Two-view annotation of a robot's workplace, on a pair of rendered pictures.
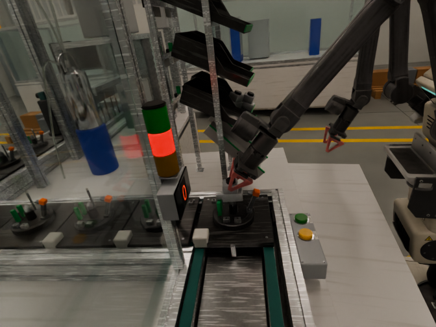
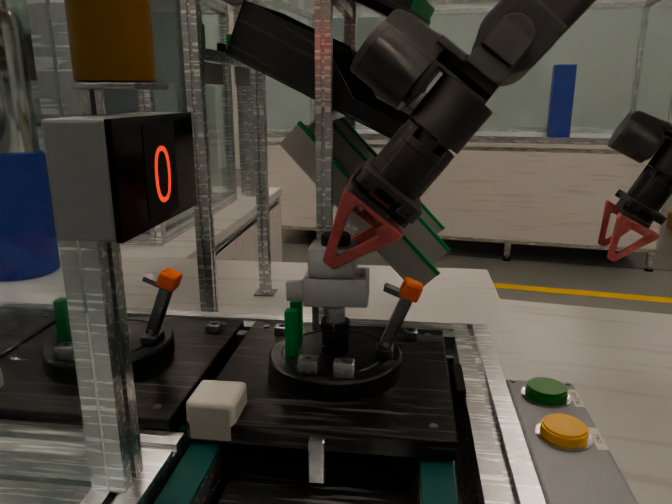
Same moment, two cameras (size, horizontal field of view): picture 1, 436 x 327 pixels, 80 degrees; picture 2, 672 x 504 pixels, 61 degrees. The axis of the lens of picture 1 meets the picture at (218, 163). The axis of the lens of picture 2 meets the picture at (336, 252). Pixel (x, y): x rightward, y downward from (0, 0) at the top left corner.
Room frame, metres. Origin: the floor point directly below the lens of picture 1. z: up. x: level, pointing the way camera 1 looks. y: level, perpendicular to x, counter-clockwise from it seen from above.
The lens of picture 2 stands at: (0.12, -0.02, 1.25)
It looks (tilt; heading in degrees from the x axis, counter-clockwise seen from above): 16 degrees down; 359
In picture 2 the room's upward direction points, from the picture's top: straight up
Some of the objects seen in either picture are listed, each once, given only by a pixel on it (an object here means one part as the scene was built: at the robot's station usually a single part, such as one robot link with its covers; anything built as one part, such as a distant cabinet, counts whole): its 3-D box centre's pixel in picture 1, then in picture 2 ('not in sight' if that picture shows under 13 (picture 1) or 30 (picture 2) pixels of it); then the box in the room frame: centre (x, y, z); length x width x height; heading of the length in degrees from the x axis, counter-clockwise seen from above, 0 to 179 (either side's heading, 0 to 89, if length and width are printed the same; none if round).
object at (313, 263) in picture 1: (305, 242); (560, 464); (0.57, -0.23, 0.93); 0.21 x 0.07 x 0.06; 172
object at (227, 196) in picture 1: (228, 189); (326, 267); (0.68, -0.02, 1.08); 0.08 x 0.04 x 0.07; 83
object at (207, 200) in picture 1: (234, 218); (335, 375); (0.68, -0.03, 0.96); 0.24 x 0.24 x 0.02; 82
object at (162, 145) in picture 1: (161, 141); not in sight; (0.51, 0.11, 1.34); 0.05 x 0.05 x 0.05
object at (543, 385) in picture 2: (301, 219); (546, 394); (0.64, -0.24, 0.96); 0.04 x 0.04 x 0.02
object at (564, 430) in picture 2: (305, 235); (563, 434); (0.57, -0.23, 0.96); 0.04 x 0.04 x 0.02
